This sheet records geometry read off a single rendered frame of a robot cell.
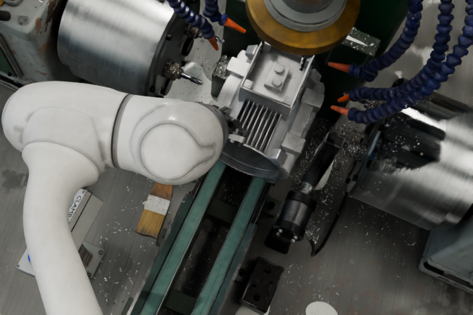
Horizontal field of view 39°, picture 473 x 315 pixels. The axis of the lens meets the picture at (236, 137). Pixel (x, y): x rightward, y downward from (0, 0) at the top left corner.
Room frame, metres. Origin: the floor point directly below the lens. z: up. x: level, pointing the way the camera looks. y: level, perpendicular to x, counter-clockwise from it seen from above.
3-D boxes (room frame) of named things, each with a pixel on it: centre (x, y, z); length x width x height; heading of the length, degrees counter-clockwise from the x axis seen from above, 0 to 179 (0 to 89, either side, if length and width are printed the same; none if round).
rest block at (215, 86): (0.64, 0.04, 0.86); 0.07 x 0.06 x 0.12; 77
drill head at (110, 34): (0.63, 0.29, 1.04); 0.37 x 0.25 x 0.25; 77
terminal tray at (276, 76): (0.54, -0.05, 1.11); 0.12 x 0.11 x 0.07; 167
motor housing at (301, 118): (0.50, -0.04, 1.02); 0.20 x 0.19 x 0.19; 167
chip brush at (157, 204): (0.36, 0.14, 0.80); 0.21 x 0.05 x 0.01; 173
